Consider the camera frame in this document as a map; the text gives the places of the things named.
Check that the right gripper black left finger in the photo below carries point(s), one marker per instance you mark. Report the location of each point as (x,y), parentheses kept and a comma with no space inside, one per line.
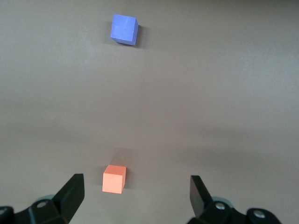
(67,200)

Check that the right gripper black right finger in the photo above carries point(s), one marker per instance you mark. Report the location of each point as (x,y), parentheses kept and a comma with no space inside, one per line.
(201,203)

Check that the orange foam block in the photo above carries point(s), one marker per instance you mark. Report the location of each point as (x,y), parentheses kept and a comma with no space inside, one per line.
(112,182)

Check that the purple foam block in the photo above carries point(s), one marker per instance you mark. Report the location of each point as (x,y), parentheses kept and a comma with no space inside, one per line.
(122,28)

